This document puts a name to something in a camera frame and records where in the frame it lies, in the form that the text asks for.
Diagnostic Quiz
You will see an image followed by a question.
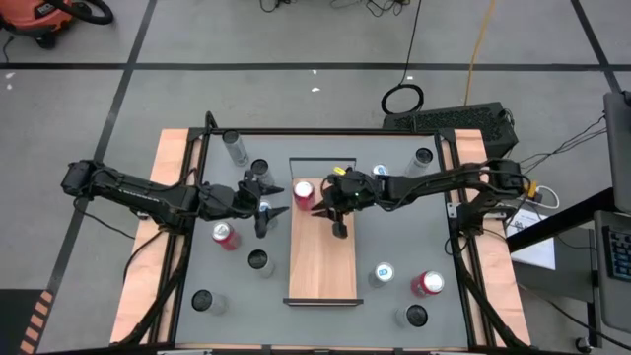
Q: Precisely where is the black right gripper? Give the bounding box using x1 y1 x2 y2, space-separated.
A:
311 170 384 240

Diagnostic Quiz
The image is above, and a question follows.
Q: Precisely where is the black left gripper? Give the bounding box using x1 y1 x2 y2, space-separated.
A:
235 171 291 240

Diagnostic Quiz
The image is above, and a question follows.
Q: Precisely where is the red Fanta soda can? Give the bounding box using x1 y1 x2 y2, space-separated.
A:
211 221 243 252
292 179 316 212
409 269 446 299

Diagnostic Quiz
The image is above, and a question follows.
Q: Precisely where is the white Celsius can orange print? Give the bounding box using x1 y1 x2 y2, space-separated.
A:
403 146 435 178
246 248 276 280
190 288 230 317

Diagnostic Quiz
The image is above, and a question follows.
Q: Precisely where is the white Celsius can blue print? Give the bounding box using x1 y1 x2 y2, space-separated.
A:
221 128 250 168
249 158 277 191

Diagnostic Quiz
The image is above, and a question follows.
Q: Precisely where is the tall white Celsius can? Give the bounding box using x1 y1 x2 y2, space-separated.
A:
393 303 429 329

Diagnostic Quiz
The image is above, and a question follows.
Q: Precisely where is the black computer case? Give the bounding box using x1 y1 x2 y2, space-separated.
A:
382 101 520 160

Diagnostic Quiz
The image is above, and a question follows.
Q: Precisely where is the white paper sheet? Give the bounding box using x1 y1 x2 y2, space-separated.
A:
505 206 557 271

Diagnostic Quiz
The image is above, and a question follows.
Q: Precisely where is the black desk bar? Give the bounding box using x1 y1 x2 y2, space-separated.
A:
506 186 616 253

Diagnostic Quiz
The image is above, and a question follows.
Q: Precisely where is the black keyboard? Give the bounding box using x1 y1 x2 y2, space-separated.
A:
601 225 631 283

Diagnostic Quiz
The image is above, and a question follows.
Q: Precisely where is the grey keyboard tray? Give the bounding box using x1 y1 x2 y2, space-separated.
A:
594 209 631 334

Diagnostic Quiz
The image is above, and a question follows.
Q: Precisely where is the grey monitor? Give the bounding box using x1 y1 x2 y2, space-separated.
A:
602 90 631 214

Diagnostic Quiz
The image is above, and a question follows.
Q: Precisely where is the orange shop vacuum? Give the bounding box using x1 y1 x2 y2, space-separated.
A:
0 0 115 50

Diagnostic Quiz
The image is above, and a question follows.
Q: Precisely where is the black aluminium table frame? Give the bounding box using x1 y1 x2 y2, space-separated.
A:
115 110 531 355

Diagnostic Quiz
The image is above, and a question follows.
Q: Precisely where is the black cable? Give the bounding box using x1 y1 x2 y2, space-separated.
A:
380 0 426 116

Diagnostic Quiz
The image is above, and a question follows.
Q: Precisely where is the white cable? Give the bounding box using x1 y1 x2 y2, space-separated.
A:
534 184 561 211

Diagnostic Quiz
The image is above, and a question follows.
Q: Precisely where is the yellow cable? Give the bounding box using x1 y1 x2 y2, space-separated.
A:
462 0 497 107

